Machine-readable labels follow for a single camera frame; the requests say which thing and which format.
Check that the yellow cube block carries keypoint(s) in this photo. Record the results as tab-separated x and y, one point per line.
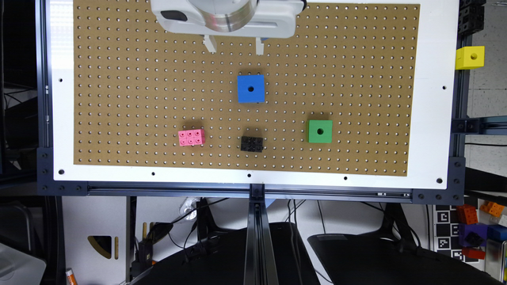
470	57

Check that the white board panel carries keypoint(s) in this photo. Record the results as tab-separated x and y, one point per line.
431	118

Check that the blue cube block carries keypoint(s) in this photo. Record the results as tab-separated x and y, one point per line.
251	88

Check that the dark aluminium frame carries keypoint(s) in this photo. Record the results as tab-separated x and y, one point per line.
257	237

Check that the orange yellow brick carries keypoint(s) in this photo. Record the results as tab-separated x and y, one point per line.
492	208

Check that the orange glue tube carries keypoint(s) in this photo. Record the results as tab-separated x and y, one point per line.
71	277

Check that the black lego brick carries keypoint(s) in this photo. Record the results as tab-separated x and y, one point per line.
251	144

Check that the brown pegboard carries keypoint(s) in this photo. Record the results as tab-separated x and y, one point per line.
136	86

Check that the purple block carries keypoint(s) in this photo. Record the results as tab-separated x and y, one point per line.
473	235

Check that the blue block on shelf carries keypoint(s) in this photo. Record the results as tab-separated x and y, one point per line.
497	232

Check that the black chair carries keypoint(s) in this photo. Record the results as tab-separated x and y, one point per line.
221	260
364	260

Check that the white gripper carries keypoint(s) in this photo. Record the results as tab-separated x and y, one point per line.
244	18

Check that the green cube block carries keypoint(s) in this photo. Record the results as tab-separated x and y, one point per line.
319	131

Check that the fiducial marker sheet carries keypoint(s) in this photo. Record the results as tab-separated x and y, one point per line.
446	233

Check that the pink lego brick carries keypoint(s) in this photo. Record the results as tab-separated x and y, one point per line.
191	137

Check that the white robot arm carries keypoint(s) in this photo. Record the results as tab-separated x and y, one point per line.
258	19

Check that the black chair right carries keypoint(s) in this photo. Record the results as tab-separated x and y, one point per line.
364	260

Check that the orange lego brick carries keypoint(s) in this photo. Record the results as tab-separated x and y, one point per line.
467	214

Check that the black chair left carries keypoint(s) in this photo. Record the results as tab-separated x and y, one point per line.
221	260

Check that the red lego brick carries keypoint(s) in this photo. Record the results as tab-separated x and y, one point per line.
473	253

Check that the black block stack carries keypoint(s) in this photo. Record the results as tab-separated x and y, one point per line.
471	16

